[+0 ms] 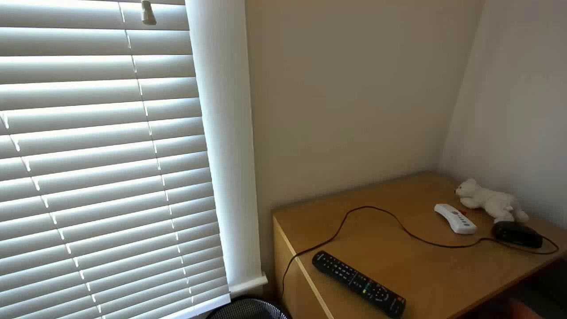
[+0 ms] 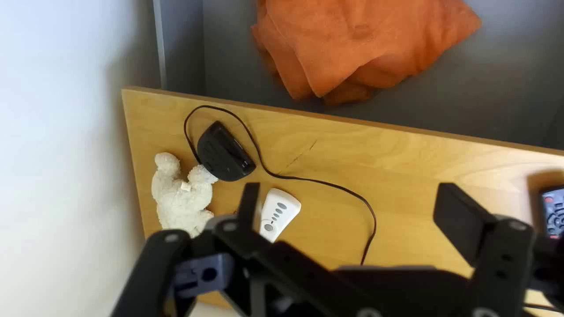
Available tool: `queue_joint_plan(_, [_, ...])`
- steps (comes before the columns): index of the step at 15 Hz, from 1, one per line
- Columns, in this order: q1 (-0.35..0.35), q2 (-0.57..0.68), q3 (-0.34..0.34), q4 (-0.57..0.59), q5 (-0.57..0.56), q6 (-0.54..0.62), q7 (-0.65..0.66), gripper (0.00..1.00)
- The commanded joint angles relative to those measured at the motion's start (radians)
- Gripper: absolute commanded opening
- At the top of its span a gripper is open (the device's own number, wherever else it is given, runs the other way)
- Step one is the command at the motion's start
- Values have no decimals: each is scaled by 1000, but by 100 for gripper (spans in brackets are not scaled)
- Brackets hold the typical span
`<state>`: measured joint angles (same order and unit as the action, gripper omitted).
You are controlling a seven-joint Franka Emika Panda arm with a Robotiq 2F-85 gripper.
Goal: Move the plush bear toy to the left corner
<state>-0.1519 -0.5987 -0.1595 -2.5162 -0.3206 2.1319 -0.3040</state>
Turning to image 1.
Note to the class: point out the black oval desk device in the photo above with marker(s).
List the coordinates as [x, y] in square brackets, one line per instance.
[517, 234]

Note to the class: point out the white slatted window blind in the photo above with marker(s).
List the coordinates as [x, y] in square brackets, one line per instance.
[90, 147]

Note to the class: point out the white handheld remote device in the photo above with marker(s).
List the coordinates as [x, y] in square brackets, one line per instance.
[456, 220]

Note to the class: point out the black television remote control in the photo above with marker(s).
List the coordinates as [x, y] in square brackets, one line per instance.
[357, 282]

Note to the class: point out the light wooden desk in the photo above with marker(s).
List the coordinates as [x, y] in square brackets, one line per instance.
[308, 277]

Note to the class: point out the black waste bin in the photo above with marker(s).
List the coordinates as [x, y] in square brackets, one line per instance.
[249, 308]

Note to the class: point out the white window frame trim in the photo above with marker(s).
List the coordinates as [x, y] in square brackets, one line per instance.
[224, 147]

